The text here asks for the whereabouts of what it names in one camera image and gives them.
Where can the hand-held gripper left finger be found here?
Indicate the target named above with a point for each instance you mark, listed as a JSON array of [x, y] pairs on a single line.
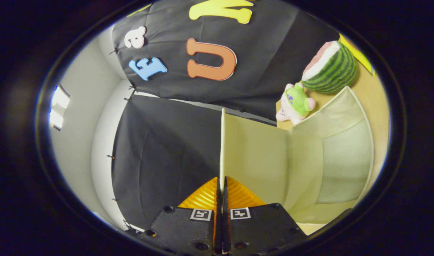
[[188, 231]]

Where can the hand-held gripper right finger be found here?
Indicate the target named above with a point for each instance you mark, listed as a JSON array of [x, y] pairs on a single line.
[[259, 227]]

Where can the pale green storage box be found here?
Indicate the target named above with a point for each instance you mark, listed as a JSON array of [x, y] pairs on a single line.
[[256, 156]]

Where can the black backdrop cloth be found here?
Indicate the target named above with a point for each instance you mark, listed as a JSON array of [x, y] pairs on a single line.
[[167, 149]]

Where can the pink pig plush toy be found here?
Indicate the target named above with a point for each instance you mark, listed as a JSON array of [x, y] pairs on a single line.
[[296, 103]]

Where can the watermelon slice plush toy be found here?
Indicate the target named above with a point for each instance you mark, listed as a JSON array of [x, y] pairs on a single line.
[[334, 71]]

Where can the long ceiling light panel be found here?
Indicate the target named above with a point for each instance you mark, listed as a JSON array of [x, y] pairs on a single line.
[[58, 106]]

